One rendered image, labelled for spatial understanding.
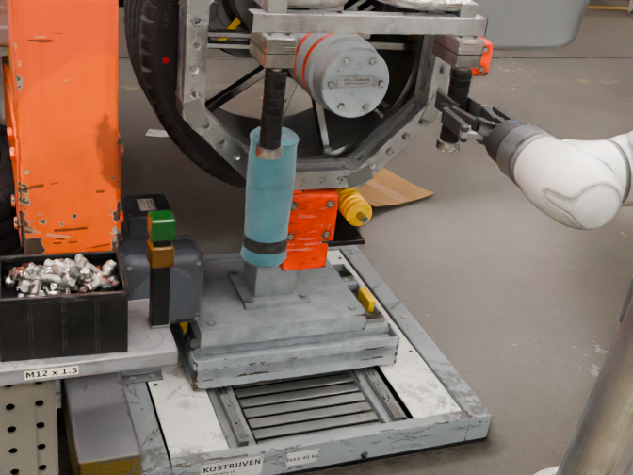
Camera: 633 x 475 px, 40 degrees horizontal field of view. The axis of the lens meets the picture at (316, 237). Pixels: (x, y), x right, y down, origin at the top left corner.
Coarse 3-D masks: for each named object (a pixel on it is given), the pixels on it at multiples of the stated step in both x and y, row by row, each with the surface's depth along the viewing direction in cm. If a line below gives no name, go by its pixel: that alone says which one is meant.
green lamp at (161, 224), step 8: (152, 216) 139; (160, 216) 139; (168, 216) 140; (152, 224) 138; (160, 224) 138; (168, 224) 139; (152, 232) 138; (160, 232) 139; (168, 232) 139; (152, 240) 139; (160, 240) 140; (168, 240) 140
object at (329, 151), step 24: (360, 0) 170; (216, 48) 165; (240, 48) 166; (384, 48) 177; (408, 48) 179; (264, 72) 170; (288, 72) 172; (408, 72) 181; (216, 96) 170; (288, 96) 174; (384, 96) 186; (240, 120) 192; (288, 120) 198; (312, 120) 196; (336, 120) 192; (360, 120) 187; (384, 120) 183; (312, 144) 186; (336, 144) 184
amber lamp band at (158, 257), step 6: (150, 240) 142; (150, 246) 141; (168, 246) 141; (150, 252) 141; (156, 252) 140; (162, 252) 141; (168, 252) 141; (150, 258) 141; (156, 258) 141; (162, 258) 141; (168, 258) 142; (150, 264) 141; (156, 264) 141; (162, 264) 142; (168, 264) 142
